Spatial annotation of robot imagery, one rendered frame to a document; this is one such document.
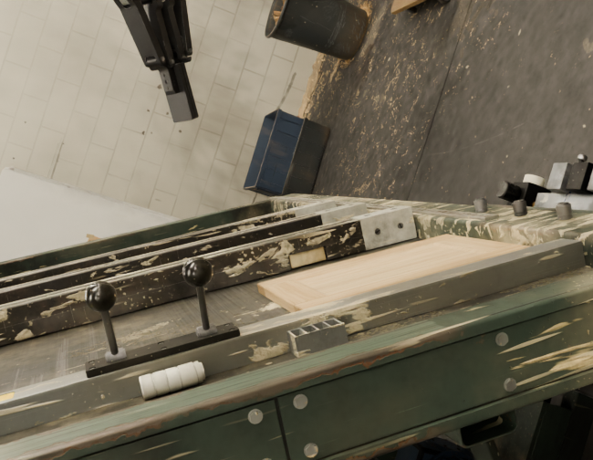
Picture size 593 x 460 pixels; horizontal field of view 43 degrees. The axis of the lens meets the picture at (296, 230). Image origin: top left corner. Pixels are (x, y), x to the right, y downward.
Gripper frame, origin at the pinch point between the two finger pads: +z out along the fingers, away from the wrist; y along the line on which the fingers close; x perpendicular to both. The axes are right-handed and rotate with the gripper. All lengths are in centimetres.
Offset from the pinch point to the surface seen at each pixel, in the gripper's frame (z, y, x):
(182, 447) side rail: 29.9, 30.3, 10.8
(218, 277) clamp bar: 43, -41, -32
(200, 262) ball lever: 19.8, 7.7, 1.9
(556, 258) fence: 37, -29, 37
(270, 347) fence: 34.6, 2.2, 5.0
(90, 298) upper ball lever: 19.9, 17.3, -7.8
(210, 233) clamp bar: 47, -84, -62
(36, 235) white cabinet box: 95, -249, -310
